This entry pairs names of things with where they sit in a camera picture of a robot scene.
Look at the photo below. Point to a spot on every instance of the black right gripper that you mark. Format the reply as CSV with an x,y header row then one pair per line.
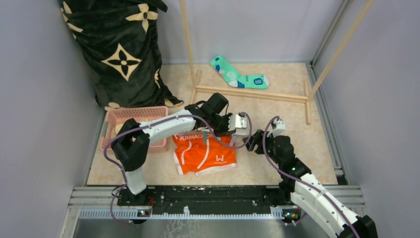
x,y
256,139

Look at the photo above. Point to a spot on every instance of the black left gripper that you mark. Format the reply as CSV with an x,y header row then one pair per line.
x,y
225,131

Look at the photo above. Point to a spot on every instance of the orange underwear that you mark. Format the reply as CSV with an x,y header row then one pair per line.
x,y
192,155

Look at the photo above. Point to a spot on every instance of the white multi-clip hanger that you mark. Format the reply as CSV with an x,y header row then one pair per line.
x,y
233,140

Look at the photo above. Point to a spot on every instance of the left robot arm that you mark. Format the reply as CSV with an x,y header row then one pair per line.
x,y
132,143

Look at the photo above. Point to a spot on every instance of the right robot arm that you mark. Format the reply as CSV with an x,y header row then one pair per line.
x,y
300,187

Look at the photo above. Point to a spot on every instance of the green blue patterned sock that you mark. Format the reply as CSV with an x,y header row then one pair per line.
x,y
234,79

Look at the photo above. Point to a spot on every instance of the pink plastic basket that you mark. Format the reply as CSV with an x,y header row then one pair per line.
x,y
114,120

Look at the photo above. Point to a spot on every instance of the black floral blanket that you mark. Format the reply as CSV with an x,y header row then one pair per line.
x,y
119,42

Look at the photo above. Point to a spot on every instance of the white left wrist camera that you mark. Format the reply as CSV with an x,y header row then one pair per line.
x,y
238,124

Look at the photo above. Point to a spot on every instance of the wooden drying rack frame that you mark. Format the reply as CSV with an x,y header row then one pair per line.
x,y
309,93

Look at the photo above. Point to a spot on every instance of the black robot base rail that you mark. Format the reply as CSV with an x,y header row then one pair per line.
x,y
212,200

